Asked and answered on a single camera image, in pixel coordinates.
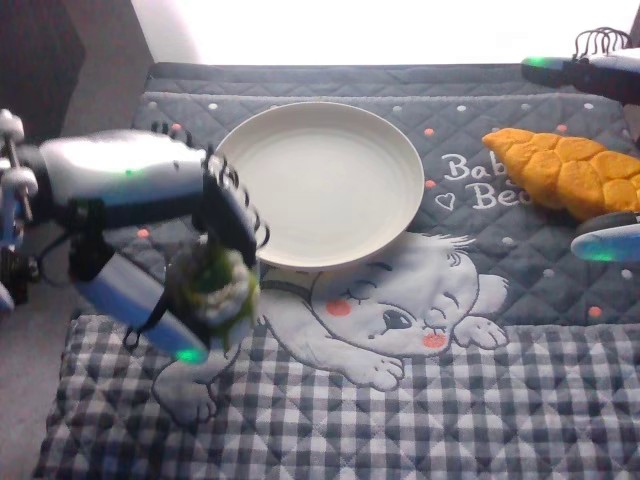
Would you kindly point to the white round plate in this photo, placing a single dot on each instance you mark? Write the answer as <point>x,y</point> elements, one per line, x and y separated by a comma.
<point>325,185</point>

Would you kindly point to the green white toy vegetable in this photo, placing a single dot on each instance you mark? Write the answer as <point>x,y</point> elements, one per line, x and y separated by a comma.
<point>220,295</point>

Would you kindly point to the dark fabric panel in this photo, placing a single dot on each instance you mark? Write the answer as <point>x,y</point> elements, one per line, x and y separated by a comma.
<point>35,60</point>

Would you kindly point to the orange braided bread toy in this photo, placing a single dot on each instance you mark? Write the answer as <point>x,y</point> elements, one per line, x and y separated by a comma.
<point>565,165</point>

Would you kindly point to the grey quilt with printed bear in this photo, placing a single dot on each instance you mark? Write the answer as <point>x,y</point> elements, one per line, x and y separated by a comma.
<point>400,400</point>

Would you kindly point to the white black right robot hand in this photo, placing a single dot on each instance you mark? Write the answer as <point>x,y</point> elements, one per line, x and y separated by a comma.
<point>590,75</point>

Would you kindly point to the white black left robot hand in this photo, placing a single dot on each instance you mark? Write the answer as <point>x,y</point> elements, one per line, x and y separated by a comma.
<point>125,165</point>

